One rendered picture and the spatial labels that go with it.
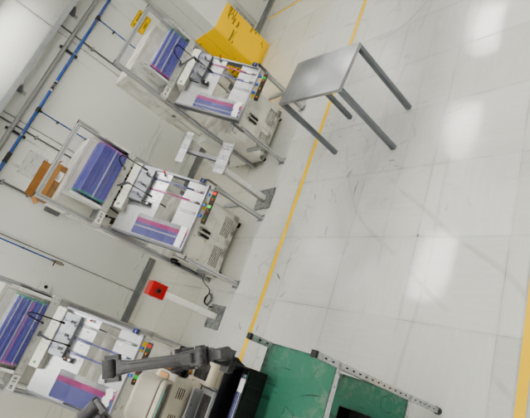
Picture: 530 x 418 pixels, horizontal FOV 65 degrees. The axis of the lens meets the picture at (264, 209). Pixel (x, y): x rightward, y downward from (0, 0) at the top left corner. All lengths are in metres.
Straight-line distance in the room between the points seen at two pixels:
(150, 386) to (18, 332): 1.94
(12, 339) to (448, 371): 3.12
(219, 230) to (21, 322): 1.93
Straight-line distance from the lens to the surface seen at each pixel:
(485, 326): 2.72
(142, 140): 5.96
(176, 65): 4.66
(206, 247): 4.33
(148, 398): 2.17
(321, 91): 3.37
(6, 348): 3.93
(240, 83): 4.63
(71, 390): 3.91
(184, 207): 3.97
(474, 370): 2.68
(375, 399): 2.49
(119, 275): 5.72
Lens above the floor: 2.44
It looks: 33 degrees down
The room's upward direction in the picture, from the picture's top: 55 degrees counter-clockwise
